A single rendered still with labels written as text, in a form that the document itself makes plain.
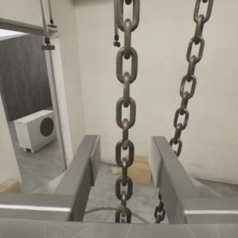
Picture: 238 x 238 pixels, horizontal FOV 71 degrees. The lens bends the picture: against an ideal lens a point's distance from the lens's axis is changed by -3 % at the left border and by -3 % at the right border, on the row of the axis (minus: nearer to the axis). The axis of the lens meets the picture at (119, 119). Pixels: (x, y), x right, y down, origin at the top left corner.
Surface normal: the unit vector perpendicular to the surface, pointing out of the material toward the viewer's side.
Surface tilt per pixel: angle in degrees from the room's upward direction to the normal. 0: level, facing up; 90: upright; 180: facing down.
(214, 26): 90
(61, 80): 90
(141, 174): 90
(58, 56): 90
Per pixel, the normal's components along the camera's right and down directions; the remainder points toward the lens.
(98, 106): -0.33, 0.31
